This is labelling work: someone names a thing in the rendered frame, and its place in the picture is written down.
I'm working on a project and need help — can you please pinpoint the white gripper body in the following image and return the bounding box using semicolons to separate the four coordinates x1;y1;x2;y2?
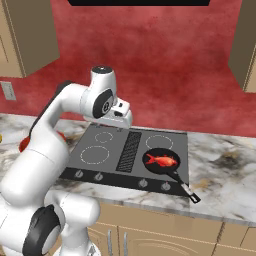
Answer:
83;109;134;130

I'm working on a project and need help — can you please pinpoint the red plate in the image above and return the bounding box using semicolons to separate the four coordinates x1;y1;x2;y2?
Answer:
18;130;68;153

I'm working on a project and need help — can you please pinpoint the red fish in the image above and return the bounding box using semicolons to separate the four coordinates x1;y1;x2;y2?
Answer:
145;153;179;168

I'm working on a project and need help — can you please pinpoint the grey hob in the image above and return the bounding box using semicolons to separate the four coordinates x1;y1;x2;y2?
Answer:
59;123;190;197

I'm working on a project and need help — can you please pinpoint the black frying pan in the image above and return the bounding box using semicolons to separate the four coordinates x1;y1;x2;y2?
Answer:
141;147;202;204

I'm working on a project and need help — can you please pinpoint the tan drawer front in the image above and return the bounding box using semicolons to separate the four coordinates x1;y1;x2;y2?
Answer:
96;201;224;236
219;221;256;250

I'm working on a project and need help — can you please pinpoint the tan cupboard door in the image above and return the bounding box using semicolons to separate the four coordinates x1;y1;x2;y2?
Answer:
117;225;217;256
86;223;120;256

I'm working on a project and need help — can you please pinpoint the black range hood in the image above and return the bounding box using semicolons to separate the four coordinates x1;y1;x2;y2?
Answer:
67;0;212;7

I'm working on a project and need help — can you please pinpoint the grey wall outlet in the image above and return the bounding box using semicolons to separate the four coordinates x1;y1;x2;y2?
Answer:
0;81;17;102

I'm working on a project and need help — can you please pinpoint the silver cupboard handle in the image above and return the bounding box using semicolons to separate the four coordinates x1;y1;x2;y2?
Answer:
106;229;113;256
122;231;129;256

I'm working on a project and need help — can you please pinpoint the tan wall cupboard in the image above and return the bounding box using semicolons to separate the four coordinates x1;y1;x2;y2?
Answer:
227;0;256;94
0;0;61;79

